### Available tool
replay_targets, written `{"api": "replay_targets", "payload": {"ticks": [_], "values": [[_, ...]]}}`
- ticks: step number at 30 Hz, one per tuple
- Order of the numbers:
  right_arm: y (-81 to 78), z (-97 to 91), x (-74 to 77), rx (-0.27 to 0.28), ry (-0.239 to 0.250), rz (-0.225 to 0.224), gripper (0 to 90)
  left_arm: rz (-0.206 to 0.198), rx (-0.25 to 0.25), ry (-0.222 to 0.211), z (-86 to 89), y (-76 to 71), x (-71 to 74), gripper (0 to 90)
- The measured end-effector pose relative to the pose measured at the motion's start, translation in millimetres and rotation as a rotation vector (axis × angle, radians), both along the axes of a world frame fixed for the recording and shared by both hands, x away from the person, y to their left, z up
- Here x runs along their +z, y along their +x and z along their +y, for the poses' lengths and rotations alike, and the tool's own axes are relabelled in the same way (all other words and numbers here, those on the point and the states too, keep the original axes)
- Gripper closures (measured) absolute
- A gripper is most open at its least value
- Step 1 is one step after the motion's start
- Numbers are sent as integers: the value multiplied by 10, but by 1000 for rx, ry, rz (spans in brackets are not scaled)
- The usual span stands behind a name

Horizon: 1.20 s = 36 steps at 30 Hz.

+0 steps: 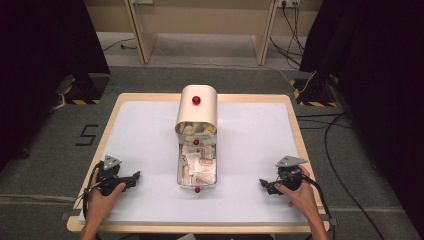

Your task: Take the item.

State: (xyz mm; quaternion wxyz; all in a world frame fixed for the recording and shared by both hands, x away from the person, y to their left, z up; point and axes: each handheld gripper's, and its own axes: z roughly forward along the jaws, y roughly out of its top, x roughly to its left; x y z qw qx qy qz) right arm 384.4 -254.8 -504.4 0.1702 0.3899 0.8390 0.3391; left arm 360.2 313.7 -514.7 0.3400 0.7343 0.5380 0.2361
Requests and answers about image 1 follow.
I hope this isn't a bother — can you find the long black floor cable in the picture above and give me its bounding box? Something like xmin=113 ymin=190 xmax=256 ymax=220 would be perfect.
xmin=295 ymin=111 xmax=388 ymax=240

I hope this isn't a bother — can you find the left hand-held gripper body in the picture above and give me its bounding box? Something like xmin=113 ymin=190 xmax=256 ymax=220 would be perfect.
xmin=95 ymin=154 xmax=132 ymax=197

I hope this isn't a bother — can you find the white cable at stand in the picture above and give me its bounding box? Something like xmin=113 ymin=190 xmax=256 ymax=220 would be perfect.
xmin=50 ymin=75 xmax=77 ymax=112

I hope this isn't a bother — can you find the long clear drawer red knob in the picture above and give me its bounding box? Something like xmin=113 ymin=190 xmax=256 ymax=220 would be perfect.
xmin=176 ymin=143 xmax=218 ymax=195

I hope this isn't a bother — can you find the pile of pale packets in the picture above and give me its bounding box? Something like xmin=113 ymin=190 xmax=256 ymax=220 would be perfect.
xmin=177 ymin=121 xmax=216 ymax=137

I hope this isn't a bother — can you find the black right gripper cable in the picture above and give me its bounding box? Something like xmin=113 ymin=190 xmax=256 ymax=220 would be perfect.
xmin=301 ymin=174 xmax=334 ymax=231

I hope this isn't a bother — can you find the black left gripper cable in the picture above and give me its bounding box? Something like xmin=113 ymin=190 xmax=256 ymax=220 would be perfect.
xmin=81 ymin=161 xmax=104 ymax=222

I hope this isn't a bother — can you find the wooden table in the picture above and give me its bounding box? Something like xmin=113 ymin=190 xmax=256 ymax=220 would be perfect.
xmin=66 ymin=92 xmax=331 ymax=234

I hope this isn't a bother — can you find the black stand base hazard tape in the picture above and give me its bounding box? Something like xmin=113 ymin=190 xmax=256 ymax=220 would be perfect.
xmin=289 ymin=77 xmax=338 ymax=108
xmin=63 ymin=73 xmax=111 ymax=106

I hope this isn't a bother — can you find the person's right hand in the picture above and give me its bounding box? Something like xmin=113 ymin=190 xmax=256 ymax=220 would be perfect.
xmin=274 ymin=165 xmax=318 ymax=218

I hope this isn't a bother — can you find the small clear drawer red knob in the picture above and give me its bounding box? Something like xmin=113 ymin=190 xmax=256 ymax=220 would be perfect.
xmin=176 ymin=121 xmax=218 ymax=146

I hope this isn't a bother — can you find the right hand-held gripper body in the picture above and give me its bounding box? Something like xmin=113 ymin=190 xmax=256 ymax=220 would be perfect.
xmin=273 ymin=155 xmax=309 ymax=192

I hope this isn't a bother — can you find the black curtain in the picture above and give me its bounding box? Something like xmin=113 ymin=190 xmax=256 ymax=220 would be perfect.
xmin=299 ymin=0 xmax=424 ymax=231
xmin=0 ymin=0 xmax=111 ymax=172

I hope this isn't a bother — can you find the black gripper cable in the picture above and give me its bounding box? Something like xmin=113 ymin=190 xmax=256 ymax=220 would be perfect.
xmin=301 ymin=174 xmax=334 ymax=231
xmin=81 ymin=161 xmax=104 ymax=222

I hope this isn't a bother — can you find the thin white floor cable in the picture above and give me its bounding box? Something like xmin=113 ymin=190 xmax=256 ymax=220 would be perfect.
xmin=155 ymin=42 xmax=296 ymax=85

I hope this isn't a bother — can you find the person's left hand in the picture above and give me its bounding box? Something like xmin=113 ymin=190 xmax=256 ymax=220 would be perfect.
xmin=86 ymin=167 xmax=127 ymax=222

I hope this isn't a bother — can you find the bundle of black wall cables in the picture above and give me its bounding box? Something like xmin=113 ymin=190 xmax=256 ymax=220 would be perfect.
xmin=269 ymin=0 xmax=306 ymax=67

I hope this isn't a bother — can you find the black floor cable with plug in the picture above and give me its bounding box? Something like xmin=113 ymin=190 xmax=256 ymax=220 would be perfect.
xmin=101 ymin=37 xmax=138 ymax=53

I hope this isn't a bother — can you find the wooden desk frame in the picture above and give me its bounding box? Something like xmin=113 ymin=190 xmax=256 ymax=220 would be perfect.
xmin=123 ymin=0 xmax=280 ymax=67

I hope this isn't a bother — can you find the beige box lid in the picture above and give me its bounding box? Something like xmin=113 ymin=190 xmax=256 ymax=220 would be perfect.
xmin=175 ymin=84 xmax=219 ymax=135

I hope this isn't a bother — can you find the pile of white and brown packets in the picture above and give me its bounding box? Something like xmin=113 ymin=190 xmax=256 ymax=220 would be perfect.
xmin=179 ymin=145 xmax=217 ymax=185

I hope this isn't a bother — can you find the white table mat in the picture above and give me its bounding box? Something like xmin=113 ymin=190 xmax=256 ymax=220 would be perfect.
xmin=78 ymin=100 xmax=310 ymax=224

